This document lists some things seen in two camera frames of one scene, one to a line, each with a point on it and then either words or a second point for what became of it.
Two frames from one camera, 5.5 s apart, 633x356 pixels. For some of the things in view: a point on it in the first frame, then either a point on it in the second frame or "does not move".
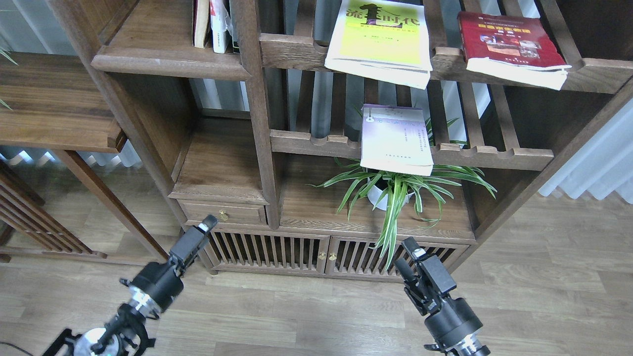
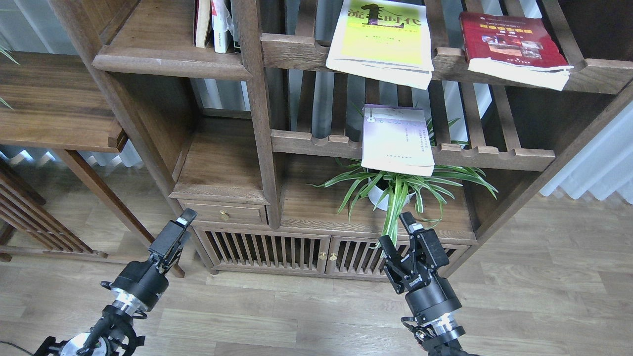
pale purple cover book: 395,138 does not move
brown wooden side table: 61,102 does not move
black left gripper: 161,281 to 139,285
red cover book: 513,49 does not move
